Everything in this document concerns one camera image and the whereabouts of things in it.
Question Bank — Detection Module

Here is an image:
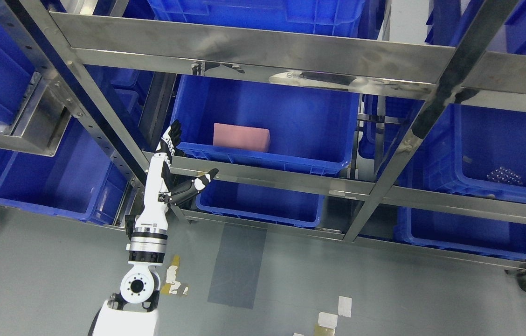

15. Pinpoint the blue bin lower right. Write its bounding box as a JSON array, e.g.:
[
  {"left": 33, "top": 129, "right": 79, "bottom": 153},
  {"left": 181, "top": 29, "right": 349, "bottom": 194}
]
[{"left": 393, "top": 208, "right": 526, "bottom": 261}]

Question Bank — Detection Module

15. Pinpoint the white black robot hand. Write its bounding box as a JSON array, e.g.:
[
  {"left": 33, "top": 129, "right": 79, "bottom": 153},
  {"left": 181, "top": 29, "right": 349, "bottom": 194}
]
[{"left": 128, "top": 120, "right": 219, "bottom": 234}]

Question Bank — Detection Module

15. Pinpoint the blue shelf bin centre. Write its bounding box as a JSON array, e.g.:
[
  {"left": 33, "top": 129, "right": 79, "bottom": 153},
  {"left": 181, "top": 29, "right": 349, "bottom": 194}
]
[{"left": 172, "top": 75, "right": 359, "bottom": 176}]

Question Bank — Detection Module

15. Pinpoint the blue bin left large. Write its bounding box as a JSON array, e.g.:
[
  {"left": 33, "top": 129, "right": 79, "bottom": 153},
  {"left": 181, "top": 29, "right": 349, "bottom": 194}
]
[{"left": 0, "top": 119, "right": 127, "bottom": 225}]

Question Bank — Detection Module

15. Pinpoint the blue bin top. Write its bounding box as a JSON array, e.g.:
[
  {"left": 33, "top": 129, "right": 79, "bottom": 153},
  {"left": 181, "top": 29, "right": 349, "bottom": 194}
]
[{"left": 149, "top": 0, "right": 385, "bottom": 40}]

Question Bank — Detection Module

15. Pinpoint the steel shelf rack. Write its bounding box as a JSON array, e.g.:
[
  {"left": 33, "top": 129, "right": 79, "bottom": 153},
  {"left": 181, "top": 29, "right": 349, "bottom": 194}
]
[{"left": 0, "top": 0, "right": 526, "bottom": 270}]

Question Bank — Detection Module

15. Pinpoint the blue bin lower centre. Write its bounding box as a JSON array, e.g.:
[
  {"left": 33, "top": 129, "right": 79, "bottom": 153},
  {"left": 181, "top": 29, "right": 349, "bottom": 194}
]
[{"left": 195, "top": 181, "right": 325, "bottom": 228}]

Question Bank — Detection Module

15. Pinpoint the pink plastic storage box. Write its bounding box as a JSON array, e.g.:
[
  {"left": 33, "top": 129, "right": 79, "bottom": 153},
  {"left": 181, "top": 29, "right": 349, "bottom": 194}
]
[{"left": 213, "top": 123, "right": 271, "bottom": 152}]

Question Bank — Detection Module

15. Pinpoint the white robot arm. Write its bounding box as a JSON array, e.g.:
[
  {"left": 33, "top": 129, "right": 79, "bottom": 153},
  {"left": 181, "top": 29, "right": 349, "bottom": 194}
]
[{"left": 88, "top": 228, "right": 168, "bottom": 336}]

